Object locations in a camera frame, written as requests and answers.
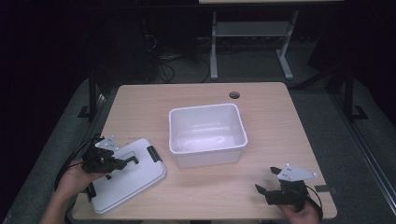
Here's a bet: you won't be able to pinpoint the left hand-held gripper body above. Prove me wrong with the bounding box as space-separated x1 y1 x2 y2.
81 134 126 175

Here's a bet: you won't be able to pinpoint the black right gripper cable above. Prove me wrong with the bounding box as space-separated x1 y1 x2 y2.
304 184 324 220

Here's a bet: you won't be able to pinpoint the grey metal table frame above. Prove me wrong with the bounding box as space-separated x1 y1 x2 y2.
208 9 300 81

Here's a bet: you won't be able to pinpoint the black tape strip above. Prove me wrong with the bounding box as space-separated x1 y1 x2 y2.
314 185 338 194

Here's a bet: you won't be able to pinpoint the person's left hand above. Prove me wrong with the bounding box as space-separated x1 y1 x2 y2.
56 158 108 201

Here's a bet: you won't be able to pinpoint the black metal stand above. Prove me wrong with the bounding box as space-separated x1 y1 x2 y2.
78 73 108 120
326 66 370 123

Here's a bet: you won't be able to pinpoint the black floor cables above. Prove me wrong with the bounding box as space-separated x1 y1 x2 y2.
141 32 213 84

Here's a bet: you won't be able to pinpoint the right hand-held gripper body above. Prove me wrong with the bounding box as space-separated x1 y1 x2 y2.
264 163 318 213

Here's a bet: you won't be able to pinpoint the white plastic storage bin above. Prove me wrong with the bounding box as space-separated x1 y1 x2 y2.
168 103 249 169

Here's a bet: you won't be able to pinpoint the white lid with black latches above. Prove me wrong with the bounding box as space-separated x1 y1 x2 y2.
83 137 167 216

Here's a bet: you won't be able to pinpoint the person's right hand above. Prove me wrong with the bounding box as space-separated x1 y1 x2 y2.
277 199 321 224

